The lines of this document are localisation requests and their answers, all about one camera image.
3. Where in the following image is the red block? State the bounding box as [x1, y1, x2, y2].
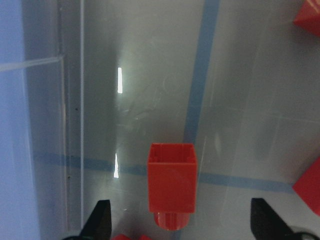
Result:
[110, 233, 151, 240]
[293, 0, 320, 37]
[147, 143, 198, 231]
[292, 157, 320, 216]

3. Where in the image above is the clear plastic storage box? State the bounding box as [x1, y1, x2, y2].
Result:
[0, 0, 320, 240]

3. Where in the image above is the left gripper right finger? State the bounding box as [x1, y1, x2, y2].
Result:
[250, 198, 300, 240]

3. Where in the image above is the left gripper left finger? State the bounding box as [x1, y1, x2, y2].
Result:
[79, 199, 112, 240]

